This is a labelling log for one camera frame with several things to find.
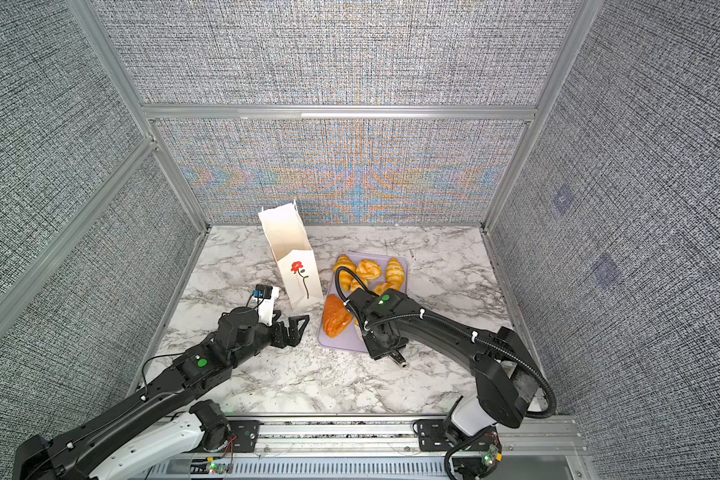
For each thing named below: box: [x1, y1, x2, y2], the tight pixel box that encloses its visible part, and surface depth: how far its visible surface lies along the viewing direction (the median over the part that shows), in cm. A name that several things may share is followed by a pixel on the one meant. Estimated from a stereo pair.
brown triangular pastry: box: [323, 294, 354, 339], surface depth 93 cm
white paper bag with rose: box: [258, 200, 325, 312], surface depth 90 cm
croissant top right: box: [385, 257, 405, 289], surface depth 102 cm
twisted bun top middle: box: [356, 259, 382, 280], surface depth 104 cm
